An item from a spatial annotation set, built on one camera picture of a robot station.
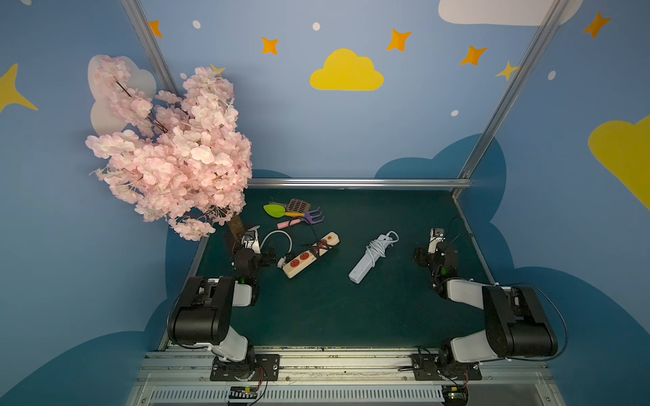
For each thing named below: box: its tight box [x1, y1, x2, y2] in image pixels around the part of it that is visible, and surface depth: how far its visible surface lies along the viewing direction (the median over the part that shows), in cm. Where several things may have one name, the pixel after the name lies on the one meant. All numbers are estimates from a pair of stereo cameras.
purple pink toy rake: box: [276, 206, 325, 230], surface depth 110 cm
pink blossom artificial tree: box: [85, 55, 253, 242], surface depth 59 cm
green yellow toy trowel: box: [263, 204, 306, 219], surface depth 117 cm
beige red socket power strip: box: [282, 231, 341, 279], surface depth 96 cm
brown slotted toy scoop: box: [269, 198, 312, 214], surface depth 117 cm
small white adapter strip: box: [347, 234, 393, 285], surface depth 95 cm
